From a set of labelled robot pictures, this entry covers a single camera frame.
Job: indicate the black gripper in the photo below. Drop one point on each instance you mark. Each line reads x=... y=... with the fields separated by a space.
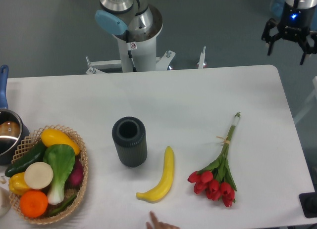
x=294 y=20

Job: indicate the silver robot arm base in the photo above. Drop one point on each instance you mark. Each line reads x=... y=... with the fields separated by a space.
x=129 y=20

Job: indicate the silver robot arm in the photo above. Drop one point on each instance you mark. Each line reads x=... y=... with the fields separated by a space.
x=270 y=34

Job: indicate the person's hand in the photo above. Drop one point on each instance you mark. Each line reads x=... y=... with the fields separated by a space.
x=156 y=224

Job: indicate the red tulip bouquet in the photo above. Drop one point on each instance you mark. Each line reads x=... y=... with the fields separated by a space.
x=216 y=180

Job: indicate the black device at edge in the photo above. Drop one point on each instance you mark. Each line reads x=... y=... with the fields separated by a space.
x=309 y=204

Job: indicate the dark grey ribbed vase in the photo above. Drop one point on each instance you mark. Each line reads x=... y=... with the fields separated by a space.
x=129 y=136

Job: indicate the yellow banana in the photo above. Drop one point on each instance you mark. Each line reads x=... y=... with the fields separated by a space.
x=158 y=192

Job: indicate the green bok choy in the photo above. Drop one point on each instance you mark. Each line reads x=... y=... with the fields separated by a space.
x=61 y=158

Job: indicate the yellow squash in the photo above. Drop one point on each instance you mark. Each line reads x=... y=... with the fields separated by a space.
x=51 y=137

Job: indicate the woven wicker basket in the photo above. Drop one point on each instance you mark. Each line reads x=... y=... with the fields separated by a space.
x=70 y=190

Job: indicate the dark green cucumber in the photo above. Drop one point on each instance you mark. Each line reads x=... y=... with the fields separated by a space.
x=35 y=154

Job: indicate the green chili pepper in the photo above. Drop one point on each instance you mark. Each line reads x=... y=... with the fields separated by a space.
x=62 y=207

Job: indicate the orange fruit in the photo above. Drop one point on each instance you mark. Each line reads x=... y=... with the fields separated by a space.
x=33 y=203

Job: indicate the yellow bell pepper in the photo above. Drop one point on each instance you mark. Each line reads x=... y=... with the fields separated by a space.
x=17 y=184

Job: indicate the white object at left edge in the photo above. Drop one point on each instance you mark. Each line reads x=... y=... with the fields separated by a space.
x=4 y=198

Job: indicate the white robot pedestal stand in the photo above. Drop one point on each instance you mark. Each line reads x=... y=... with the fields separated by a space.
x=134 y=57

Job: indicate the blue handled saucepan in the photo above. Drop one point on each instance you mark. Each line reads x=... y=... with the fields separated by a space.
x=12 y=128

